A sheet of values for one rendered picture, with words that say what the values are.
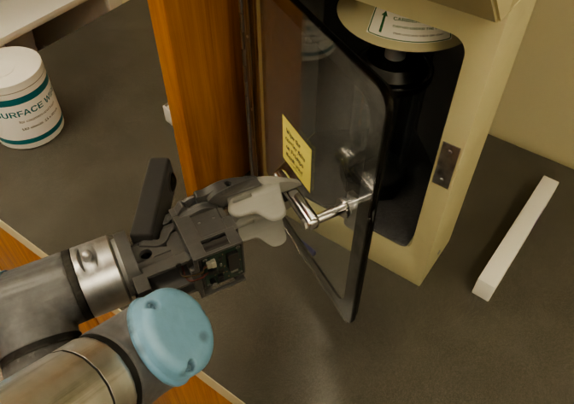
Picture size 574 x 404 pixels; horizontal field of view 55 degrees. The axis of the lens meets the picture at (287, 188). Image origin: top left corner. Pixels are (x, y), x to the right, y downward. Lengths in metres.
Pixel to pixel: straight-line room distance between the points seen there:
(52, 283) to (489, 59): 0.48
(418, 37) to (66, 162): 0.71
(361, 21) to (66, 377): 0.48
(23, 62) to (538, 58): 0.92
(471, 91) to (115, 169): 0.68
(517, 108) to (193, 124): 0.63
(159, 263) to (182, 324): 0.14
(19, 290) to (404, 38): 0.48
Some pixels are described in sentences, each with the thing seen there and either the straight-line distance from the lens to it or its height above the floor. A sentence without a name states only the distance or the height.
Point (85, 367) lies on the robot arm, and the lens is 0.42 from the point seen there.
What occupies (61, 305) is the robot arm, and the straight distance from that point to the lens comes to 0.57.
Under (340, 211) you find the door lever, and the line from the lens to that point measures 0.62.
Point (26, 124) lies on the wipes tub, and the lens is 1.14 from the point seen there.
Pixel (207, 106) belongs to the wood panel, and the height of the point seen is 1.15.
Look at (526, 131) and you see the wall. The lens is 1.18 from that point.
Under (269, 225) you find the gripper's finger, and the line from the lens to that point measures 0.64.
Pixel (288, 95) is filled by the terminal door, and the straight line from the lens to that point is 0.67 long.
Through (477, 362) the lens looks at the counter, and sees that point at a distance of 0.86.
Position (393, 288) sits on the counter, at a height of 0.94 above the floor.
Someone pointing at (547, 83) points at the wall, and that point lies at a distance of 1.11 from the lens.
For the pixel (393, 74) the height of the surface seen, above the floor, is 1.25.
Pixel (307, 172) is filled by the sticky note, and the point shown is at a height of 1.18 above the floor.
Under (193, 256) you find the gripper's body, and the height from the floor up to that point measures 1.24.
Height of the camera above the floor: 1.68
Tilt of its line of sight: 48 degrees down
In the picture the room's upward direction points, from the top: straight up
